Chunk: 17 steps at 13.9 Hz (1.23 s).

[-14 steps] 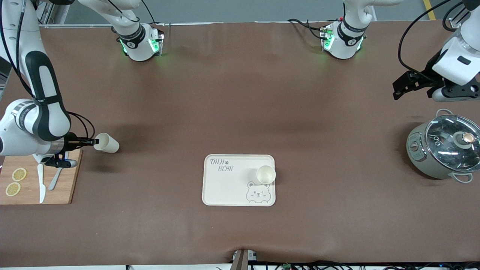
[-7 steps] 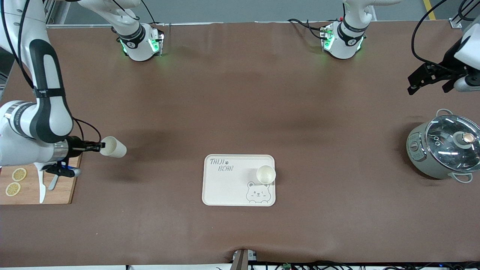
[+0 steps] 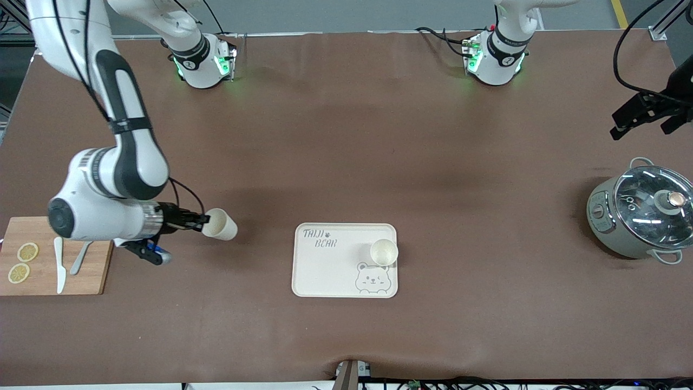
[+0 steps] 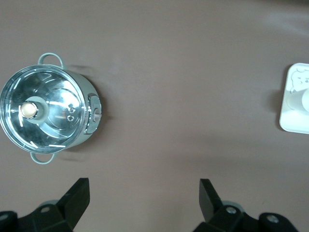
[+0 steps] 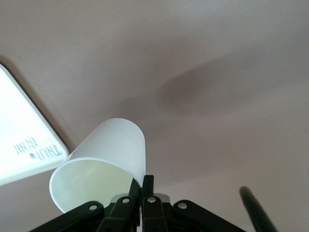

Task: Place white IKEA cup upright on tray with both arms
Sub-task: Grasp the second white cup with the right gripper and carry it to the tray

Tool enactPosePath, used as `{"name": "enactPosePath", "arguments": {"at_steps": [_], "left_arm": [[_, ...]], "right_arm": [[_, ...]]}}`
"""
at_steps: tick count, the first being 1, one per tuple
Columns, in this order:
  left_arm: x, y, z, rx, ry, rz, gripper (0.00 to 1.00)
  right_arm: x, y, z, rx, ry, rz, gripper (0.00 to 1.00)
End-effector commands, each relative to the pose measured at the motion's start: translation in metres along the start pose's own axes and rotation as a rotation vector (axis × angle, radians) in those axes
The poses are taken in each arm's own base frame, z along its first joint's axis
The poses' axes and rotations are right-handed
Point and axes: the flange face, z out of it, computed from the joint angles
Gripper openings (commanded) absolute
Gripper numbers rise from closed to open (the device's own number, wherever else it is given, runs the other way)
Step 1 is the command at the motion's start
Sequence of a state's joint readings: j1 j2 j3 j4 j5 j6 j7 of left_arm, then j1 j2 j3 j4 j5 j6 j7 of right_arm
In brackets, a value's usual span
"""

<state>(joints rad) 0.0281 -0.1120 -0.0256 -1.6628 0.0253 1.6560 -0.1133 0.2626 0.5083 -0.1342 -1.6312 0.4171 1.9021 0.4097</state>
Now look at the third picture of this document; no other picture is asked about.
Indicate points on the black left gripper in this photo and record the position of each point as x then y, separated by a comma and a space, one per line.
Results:
680, 86

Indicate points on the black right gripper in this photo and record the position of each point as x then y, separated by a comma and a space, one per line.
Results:
171, 216

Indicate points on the cream paper cup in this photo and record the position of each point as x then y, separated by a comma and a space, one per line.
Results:
222, 225

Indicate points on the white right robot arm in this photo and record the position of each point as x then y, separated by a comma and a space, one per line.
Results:
97, 222

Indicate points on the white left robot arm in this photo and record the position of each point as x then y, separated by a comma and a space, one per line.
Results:
501, 65

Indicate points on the cream tray with bear print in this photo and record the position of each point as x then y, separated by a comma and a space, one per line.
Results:
330, 271

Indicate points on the glass pot lid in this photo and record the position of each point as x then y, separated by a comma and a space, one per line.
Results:
641, 216

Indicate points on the wooden cutting board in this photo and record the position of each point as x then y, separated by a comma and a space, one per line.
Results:
92, 279

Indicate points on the grey plastic knife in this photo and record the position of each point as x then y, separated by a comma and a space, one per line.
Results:
78, 262

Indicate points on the grey electric cooking pot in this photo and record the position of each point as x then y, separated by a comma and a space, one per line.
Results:
602, 230

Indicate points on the white plastic knife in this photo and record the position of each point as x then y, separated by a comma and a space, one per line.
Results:
59, 271

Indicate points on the yellow lemon slice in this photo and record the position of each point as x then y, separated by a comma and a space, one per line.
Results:
19, 273
27, 252

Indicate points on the brown table cover mat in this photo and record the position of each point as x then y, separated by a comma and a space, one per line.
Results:
346, 135

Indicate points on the aluminium frame profile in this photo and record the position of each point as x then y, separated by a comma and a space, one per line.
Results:
15, 11
668, 19

